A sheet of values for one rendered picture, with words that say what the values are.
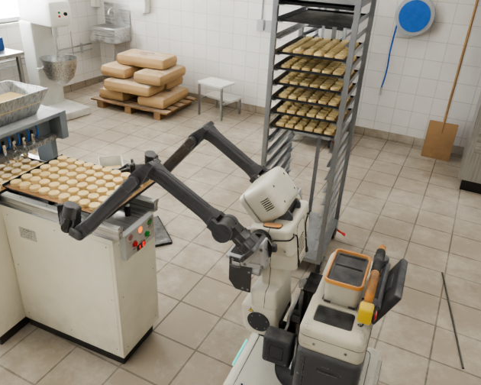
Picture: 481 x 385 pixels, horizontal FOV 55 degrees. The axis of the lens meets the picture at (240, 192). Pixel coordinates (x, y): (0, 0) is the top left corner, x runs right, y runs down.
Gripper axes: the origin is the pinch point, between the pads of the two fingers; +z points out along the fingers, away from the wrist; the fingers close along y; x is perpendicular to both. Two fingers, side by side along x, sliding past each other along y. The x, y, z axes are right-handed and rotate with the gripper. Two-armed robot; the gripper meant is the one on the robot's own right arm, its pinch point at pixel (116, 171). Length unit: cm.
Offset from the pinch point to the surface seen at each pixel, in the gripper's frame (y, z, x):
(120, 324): -64, 8, 43
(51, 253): -34, 36, 15
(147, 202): -8.4, -11.9, 20.0
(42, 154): -12, 36, -55
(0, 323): -82, 67, 6
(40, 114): 18, 33, -41
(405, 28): 34, -334, -199
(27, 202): -9.1, 43.2, 5.6
